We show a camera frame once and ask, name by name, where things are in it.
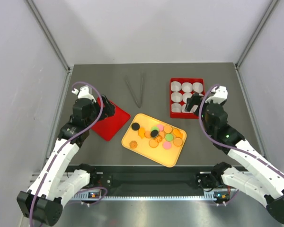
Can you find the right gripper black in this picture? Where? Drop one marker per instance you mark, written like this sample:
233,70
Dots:
195,100

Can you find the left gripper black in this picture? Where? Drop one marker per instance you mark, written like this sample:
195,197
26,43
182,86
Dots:
109,110

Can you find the red cookie box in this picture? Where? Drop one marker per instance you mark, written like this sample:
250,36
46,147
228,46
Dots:
180,89

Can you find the green round cookie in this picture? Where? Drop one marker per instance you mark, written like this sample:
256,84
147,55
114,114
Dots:
169,137
155,128

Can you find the black round cookie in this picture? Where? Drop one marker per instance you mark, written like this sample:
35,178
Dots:
154,133
135,126

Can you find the orange flower cookie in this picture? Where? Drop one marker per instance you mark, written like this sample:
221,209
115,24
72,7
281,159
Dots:
158,139

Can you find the pink round cookie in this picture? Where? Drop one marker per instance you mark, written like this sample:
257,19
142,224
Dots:
166,145
160,127

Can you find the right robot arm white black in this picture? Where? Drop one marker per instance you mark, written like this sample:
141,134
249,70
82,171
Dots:
266,183

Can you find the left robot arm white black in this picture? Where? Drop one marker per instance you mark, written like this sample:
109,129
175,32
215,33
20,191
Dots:
45,199

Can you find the red box lid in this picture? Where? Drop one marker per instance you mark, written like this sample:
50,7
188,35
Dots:
110,126

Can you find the orange fish cookie right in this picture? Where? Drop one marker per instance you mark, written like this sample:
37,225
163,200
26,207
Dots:
177,133

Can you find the orange fish cookie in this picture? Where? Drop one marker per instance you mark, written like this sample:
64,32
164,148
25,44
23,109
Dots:
141,132
177,133

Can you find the orange fish cookie left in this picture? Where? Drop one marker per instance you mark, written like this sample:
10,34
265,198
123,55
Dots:
141,132

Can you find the tan round biscuit top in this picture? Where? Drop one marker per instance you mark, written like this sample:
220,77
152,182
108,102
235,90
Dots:
168,129

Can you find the orange swirl cookie left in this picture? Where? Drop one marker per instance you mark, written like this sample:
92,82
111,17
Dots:
133,144

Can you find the tan round biscuit right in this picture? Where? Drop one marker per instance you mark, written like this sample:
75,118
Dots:
178,141

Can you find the small tan round cookie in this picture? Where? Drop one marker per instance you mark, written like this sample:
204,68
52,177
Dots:
147,134

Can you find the small tan cookie centre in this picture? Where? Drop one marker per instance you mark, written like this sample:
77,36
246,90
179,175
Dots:
162,134

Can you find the yellow tray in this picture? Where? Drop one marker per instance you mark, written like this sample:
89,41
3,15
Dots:
165,157

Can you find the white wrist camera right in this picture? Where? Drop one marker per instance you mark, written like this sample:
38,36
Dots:
219,95

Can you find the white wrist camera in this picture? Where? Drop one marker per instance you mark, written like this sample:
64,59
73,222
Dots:
83,92
219,95

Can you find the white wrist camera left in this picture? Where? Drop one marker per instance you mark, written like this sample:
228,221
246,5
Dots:
83,92

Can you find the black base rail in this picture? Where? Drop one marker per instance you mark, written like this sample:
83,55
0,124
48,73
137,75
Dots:
155,181

